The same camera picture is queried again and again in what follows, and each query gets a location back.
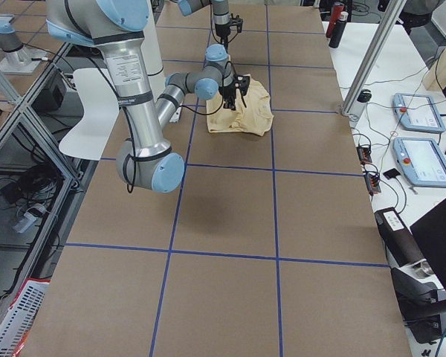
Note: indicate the white central column base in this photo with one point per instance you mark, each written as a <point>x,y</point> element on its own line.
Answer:
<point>152,56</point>

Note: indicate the far teach pendant tablet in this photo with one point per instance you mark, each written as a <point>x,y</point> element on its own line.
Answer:
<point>417,112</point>

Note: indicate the cream long-sleeve graphic shirt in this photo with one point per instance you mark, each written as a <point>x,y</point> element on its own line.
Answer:
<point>256,118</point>

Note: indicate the black drink bottle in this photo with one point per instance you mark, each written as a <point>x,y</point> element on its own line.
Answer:
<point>338,30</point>

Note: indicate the near teach pendant tablet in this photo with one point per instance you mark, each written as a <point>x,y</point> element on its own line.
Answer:
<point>421,161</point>

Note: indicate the white plastic chair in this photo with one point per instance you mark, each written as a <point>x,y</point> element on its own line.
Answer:
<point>89,136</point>

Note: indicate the aluminium frame post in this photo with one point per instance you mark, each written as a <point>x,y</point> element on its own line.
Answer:
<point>376,45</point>

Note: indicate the black label printer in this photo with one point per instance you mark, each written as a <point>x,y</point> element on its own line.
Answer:
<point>401,247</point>

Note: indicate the teach pendant tablet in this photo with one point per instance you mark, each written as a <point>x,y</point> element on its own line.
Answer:
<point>421,161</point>
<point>417,112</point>

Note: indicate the black monitor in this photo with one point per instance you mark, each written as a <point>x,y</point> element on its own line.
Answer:
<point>429,233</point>

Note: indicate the brown paper table cover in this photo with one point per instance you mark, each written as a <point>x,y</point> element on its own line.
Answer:
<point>268,248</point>

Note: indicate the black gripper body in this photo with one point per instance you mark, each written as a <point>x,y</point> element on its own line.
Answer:
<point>221,31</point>
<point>228,91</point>

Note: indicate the white perforated basket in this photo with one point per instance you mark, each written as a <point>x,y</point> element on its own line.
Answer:
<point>20,316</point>

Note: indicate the red drink bottle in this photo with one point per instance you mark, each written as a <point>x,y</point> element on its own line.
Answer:
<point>336,10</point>

